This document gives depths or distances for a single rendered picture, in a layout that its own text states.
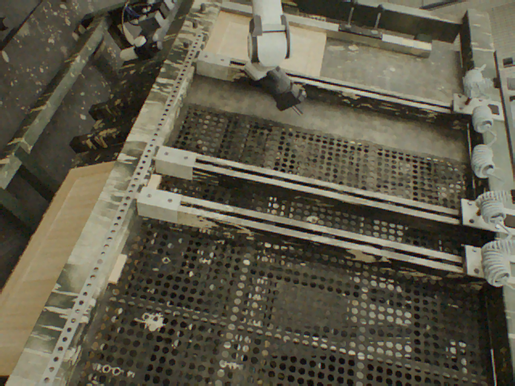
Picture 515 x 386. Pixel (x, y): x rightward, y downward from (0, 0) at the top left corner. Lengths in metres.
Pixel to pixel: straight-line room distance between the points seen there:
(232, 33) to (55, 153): 1.04
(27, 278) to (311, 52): 1.43
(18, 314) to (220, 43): 1.29
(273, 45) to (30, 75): 1.45
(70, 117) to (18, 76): 0.33
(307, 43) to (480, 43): 0.74
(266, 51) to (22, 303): 1.18
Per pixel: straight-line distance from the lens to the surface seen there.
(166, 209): 1.58
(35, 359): 1.43
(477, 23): 2.64
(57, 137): 2.72
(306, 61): 2.23
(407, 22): 2.67
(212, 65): 2.07
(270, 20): 1.57
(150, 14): 2.26
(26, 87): 2.67
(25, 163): 2.32
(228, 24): 2.37
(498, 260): 1.56
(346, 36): 2.42
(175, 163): 1.69
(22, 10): 2.52
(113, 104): 2.51
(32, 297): 1.98
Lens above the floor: 1.90
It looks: 24 degrees down
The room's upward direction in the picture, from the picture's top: 82 degrees clockwise
